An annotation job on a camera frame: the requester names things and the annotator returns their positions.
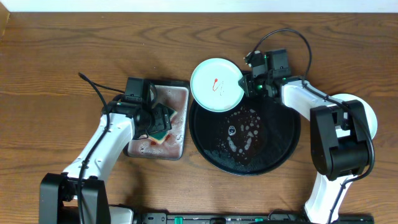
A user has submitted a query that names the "green scrub sponge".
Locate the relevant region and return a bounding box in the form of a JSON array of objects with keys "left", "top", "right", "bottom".
[{"left": 149, "top": 103, "right": 177, "bottom": 144}]

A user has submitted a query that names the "black cable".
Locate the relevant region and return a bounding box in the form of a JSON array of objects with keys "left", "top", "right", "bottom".
[
  {"left": 244, "top": 28, "right": 376, "bottom": 224},
  {"left": 76, "top": 72, "right": 127, "bottom": 224}
]

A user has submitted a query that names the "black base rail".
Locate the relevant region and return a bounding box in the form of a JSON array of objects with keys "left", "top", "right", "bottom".
[{"left": 95, "top": 206, "right": 375, "bottom": 224}]

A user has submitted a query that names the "round black serving tray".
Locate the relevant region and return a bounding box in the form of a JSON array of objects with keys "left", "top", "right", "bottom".
[{"left": 189, "top": 96, "right": 301, "bottom": 176}]

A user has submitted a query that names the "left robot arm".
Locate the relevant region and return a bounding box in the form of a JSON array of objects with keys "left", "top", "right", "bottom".
[{"left": 39, "top": 95, "right": 171, "bottom": 223}]

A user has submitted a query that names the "mint green plate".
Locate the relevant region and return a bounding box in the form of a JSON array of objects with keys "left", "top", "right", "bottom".
[
  {"left": 190, "top": 58, "right": 244, "bottom": 113},
  {"left": 332, "top": 93, "right": 378, "bottom": 139}
]

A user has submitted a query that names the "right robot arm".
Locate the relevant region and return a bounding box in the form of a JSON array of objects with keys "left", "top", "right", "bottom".
[{"left": 239, "top": 50, "right": 375, "bottom": 223}]

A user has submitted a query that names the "black rectangular soapy water tray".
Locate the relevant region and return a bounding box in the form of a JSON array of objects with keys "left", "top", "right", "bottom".
[{"left": 123, "top": 80, "right": 190, "bottom": 160}]

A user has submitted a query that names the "left black cable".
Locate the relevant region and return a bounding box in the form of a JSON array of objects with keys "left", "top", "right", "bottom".
[{"left": 76, "top": 72, "right": 127, "bottom": 224}]

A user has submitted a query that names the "right black cable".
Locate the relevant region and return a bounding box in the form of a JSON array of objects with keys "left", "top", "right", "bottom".
[{"left": 244, "top": 28, "right": 376, "bottom": 224}]

